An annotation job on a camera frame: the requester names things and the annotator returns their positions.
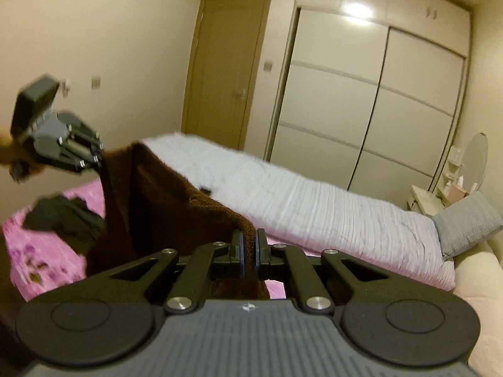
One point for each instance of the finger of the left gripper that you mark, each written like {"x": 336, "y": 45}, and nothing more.
{"x": 78, "y": 159}
{"x": 80, "y": 132}

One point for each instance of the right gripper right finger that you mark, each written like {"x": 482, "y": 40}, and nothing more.
{"x": 297, "y": 271}

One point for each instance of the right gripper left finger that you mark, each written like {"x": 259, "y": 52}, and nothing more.
{"x": 210, "y": 266}

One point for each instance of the brown knit button vest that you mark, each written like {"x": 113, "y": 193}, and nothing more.
{"x": 150, "y": 207}

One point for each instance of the person's left hand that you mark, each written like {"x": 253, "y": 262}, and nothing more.
{"x": 11, "y": 152}

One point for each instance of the black crumpled garment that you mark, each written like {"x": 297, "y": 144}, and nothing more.
{"x": 69, "y": 218}

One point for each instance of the white ribbed quilt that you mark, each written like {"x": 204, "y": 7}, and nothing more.
{"x": 311, "y": 214}

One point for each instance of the white dressing table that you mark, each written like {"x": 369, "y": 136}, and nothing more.
{"x": 430, "y": 202}

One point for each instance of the cream padded headboard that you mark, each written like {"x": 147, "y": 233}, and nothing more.
{"x": 478, "y": 281}

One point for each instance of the grey pillow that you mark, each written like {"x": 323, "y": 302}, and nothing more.
{"x": 465, "y": 224}

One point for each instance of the pink tissue box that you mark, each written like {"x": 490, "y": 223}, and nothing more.
{"x": 455, "y": 193}

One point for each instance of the brown wooden door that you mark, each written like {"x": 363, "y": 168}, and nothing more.
{"x": 222, "y": 72}

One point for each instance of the oval vanity mirror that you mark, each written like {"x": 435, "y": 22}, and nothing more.
{"x": 474, "y": 162}

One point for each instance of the white sliding wardrobe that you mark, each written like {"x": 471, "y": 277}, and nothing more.
{"x": 372, "y": 93}

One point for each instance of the wall socket plate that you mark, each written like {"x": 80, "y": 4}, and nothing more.
{"x": 95, "y": 83}

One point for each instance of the wall light switch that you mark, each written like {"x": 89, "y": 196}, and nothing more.
{"x": 268, "y": 65}

